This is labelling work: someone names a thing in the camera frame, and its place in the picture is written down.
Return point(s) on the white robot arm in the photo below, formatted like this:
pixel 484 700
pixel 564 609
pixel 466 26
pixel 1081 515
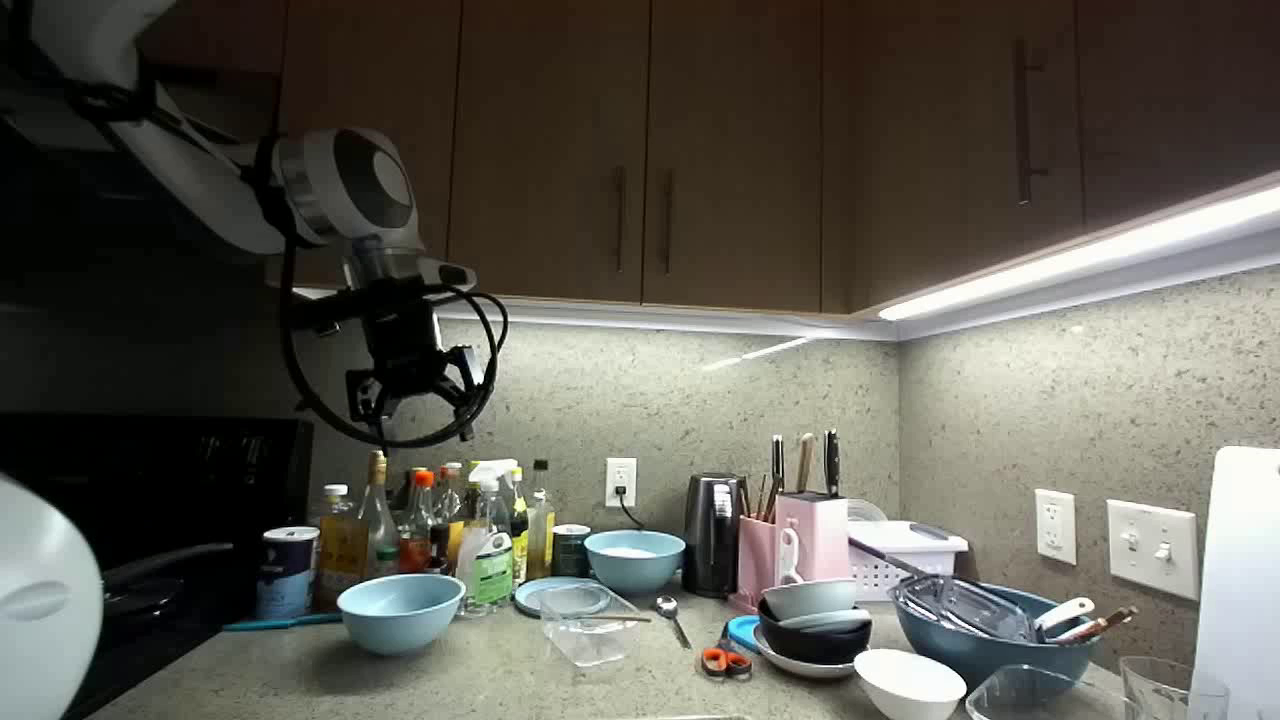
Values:
pixel 333 204

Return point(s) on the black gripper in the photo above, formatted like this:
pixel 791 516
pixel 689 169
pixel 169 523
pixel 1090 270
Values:
pixel 404 352

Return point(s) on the white dish basket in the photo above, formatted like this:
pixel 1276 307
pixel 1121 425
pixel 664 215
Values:
pixel 879 554

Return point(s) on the white wall outlet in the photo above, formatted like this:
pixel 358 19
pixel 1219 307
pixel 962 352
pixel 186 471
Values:
pixel 620 480

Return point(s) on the clear glass bowl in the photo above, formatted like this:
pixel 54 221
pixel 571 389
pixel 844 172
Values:
pixel 1016 692

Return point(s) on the blue lid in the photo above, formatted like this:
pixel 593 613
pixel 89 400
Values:
pixel 741 631

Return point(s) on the light blue back bowl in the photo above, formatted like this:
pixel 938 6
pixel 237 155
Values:
pixel 633 562

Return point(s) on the clear spray bottle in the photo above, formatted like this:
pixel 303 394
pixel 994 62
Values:
pixel 489 554

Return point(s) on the light blue bowl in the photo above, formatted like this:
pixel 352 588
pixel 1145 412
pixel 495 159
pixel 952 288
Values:
pixel 633 562
pixel 401 613

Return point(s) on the yellow cap oil bottle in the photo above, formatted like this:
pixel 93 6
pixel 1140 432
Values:
pixel 540 523

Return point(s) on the light blue plate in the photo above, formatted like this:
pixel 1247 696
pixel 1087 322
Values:
pixel 563 598

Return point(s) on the pink knife block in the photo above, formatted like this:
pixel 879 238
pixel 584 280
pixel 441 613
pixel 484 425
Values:
pixel 796 533

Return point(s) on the stacked grey black bowls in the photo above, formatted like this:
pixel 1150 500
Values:
pixel 816 621

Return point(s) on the small white bowl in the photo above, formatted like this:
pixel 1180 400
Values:
pixel 909 684

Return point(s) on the clear rectangular container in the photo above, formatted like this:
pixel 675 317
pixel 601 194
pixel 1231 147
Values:
pixel 593 640

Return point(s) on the red cap sauce bottle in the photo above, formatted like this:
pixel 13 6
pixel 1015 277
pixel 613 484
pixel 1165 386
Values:
pixel 418 528

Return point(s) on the light blue front bowl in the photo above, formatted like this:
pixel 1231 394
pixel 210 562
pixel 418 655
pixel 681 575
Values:
pixel 401 613

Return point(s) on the white double switch plate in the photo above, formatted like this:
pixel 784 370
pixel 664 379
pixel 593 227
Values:
pixel 1152 550

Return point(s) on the white salt canister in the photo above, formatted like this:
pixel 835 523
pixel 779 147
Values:
pixel 286 569

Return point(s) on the metal spoon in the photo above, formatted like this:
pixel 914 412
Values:
pixel 671 609

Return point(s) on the red handled scissors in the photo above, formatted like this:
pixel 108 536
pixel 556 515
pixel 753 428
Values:
pixel 725 660

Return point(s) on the white cutting board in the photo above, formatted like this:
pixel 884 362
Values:
pixel 1237 639

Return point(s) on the black electric kettle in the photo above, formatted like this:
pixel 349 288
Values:
pixel 711 528

